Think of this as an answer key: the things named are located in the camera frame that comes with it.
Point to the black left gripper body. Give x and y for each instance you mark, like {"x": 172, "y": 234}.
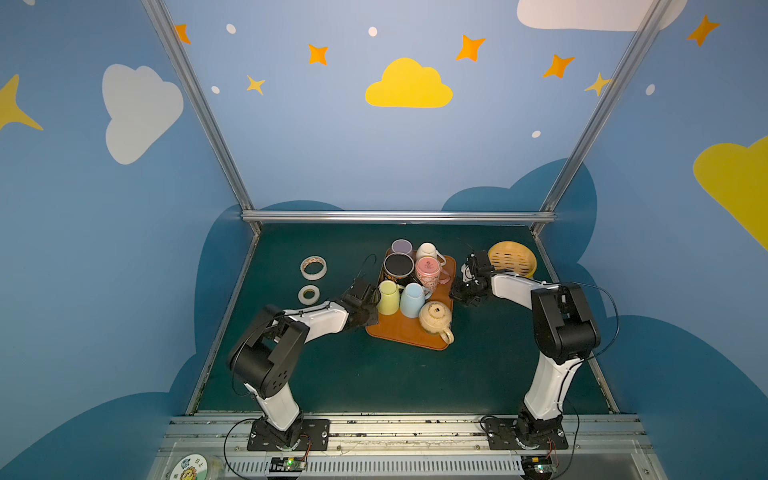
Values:
{"x": 365, "y": 294}

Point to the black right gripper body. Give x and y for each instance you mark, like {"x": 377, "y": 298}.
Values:
{"x": 472, "y": 276}

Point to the pink ghost pattern mug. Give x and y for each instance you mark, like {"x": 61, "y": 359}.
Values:
{"x": 430, "y": 273}

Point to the white ceramic mug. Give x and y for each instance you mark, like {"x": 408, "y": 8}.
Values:
{"x": 428, "y": 249}

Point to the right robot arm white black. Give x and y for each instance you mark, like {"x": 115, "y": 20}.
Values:
{"x": 565, "y": 333}

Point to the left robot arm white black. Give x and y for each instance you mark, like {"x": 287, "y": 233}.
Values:
{"x": 267, "y": 353}

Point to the yellow-green ceramic mug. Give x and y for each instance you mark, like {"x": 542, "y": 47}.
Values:
{"x": 389, "y": 302}

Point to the black patterned mug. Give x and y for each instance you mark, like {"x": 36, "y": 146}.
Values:
{"x": 398, "y": 268}

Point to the light blue ceramic mug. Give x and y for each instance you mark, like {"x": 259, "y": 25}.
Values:
{"x": 413, "y": 298}

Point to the purple ceramic mug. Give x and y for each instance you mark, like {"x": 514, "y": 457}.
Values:
{"x": 402, "y": 246}

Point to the yellow bamboo steamer basket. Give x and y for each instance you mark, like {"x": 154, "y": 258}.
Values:
{"x": 514, "y": 257}

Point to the orange rectangular tray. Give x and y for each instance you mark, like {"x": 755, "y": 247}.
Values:
{"x": 398, "y": 328}

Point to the small white tape roll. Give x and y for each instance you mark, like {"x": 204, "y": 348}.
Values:
{"x": 309, "y": 295}

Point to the large patterned tape roll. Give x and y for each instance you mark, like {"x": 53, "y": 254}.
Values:
{"x": 313, "y": 267}

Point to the beige ceramic teapot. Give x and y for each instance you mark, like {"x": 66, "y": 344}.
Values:
{"x": 435, "y": 318}

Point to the left controller circuit board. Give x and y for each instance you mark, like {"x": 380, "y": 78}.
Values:
{"x": 287, "y": 465}

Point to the controller circuit board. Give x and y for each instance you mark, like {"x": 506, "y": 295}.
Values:
{"x": 287, "y": 465}
{"x": 537, "y": 468}

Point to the right controller circuit board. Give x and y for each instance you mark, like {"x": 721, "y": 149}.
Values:
{"x": 537, "y": 468}

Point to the round green white sticker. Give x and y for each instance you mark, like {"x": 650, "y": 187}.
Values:
{"x": 190, "y": 467}

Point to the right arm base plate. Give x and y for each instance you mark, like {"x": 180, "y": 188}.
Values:
{"x": 521, "y": 434}

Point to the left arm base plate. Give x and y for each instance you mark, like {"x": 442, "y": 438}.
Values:
{"x": 302, "y": 434}

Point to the aluminium front rail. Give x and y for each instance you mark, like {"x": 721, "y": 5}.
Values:
{"x": 412, "y": 446}

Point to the aluminium frame right post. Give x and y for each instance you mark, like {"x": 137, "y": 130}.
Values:
{"x": 640, "y": 44}

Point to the aluminium frame post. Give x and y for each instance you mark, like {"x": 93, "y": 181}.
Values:
{"x": 640, "y": 44}
{"x": 161, "y": 20}

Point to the aluminium frame left post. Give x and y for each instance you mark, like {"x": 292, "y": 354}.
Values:
{"x": 161, "y": 20}

